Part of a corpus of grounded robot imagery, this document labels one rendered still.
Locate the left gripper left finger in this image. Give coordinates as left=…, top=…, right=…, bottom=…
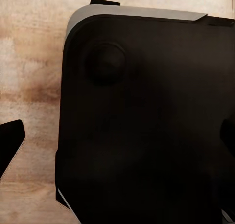
left=0, top=119, right=25, bottom=178

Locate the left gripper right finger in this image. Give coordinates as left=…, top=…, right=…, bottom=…
left=219, top=119, right=235, bottom=159

